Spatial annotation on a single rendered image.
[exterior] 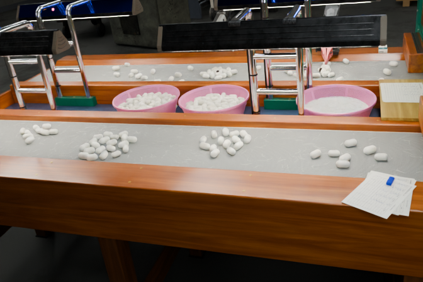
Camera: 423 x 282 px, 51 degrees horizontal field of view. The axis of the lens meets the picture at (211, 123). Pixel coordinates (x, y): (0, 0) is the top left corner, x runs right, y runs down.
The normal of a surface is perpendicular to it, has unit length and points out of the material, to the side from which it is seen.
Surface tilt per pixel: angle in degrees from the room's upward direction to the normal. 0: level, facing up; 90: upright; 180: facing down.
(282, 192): 0
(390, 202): 0
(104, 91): 90
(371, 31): 58
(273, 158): 0
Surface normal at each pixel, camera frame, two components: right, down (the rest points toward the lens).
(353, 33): -0.32, -0.11
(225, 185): -0.11, -0.90
